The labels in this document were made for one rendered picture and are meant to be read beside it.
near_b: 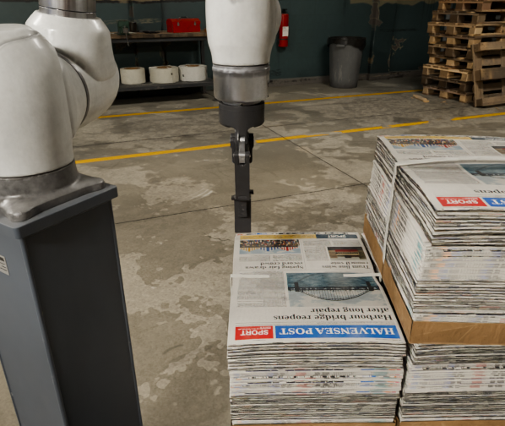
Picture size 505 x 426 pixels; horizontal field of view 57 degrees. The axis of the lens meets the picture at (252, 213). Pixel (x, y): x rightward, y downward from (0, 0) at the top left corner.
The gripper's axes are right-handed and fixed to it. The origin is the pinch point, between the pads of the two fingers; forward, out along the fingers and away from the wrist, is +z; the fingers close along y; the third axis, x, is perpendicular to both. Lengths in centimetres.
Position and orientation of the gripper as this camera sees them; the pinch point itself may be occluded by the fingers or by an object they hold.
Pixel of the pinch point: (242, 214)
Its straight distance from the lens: 83.5
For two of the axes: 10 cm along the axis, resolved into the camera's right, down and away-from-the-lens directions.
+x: -10.0, 0.1, -0.1
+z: 0.0, 9.1, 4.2
